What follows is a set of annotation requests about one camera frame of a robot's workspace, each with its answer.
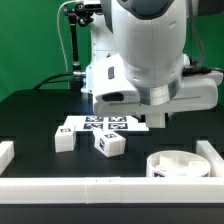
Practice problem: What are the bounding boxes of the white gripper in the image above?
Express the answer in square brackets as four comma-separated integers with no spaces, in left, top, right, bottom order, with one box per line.
[93,71,223,117]

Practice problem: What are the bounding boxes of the white round stool seat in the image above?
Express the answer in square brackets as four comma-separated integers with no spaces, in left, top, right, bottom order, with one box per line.
[146,150,211,177]

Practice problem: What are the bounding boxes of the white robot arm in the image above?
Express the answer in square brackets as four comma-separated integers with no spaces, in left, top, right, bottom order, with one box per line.
[83,0,224,116]

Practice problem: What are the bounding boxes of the white right fence rail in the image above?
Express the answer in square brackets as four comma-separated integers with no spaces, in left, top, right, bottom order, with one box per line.
[196,140,224,178]

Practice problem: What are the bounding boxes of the white fence rail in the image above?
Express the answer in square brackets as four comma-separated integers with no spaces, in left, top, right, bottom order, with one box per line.
[196,140,224,178]
[0,141,15,175]
[0,177,224,204]

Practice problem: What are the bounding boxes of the white marker base plate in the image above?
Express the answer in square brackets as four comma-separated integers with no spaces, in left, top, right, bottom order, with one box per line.
[64,115,149,131]

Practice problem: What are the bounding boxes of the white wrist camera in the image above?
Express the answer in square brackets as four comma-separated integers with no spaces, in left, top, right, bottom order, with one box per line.
[93,54,139,103]

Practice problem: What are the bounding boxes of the white cable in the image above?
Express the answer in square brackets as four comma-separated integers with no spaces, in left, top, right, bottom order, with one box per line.
[56,0,84,73]

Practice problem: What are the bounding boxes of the black cables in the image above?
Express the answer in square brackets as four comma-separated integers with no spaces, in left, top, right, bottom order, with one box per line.
[33,71,87,90]

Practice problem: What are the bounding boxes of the white front fence rail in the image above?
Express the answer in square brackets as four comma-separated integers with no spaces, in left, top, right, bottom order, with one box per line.
[0,177,224,204]

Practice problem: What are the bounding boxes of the white left fence rail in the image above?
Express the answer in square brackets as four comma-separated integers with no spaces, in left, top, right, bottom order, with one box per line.
[0,141,15,175]

